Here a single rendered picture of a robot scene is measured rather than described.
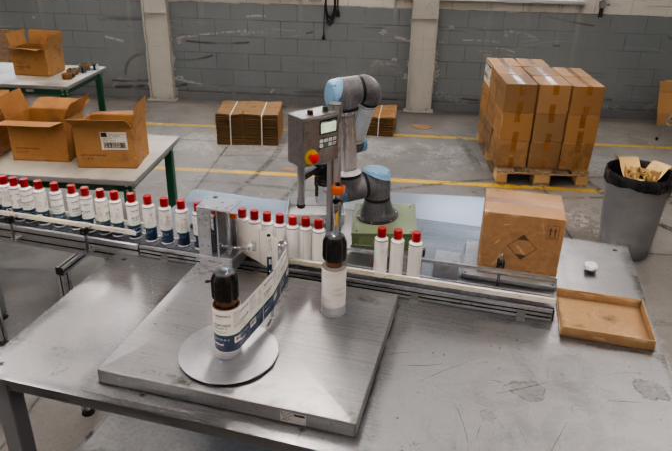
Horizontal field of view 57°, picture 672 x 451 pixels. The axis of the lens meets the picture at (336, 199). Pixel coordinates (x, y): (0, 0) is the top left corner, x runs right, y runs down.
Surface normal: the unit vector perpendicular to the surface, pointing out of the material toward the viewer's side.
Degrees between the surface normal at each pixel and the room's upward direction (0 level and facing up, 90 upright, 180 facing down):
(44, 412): 0
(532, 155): 90
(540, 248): 90
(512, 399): 0
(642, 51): 90
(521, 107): 91
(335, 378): 0
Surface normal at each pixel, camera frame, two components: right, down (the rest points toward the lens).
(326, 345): 0.02, -0.91
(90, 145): 0.03, 0.42
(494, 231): -0.23, 0.40
